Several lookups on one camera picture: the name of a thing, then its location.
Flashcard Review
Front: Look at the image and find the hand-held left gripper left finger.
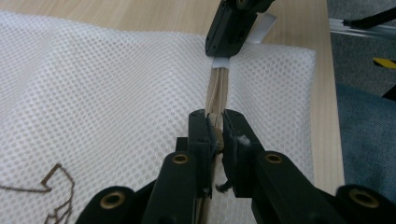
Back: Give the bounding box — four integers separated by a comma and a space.
176, 108, 219, 199

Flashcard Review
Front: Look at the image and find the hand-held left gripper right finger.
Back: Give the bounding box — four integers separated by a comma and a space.
221, 108, 265, 199

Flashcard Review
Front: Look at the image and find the white tag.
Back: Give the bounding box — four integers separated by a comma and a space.
212, 12, 278, 70

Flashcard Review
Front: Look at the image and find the beige fabric strip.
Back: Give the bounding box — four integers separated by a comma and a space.
195, 66, 232, 224

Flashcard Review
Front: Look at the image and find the white mesh laundry bag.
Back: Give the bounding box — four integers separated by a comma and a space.
0, 10, 318, 224

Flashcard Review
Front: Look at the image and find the blue fabric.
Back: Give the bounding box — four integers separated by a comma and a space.
335, 83, 396, 205

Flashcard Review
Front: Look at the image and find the yellow and black object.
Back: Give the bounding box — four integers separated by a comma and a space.
373, 57, 396, 70

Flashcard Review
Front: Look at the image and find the aluminium rail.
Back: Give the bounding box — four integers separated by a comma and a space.
328, 17, 396, 40

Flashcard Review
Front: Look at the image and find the black cable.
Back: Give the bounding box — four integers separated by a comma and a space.
342, 7, 396, 30

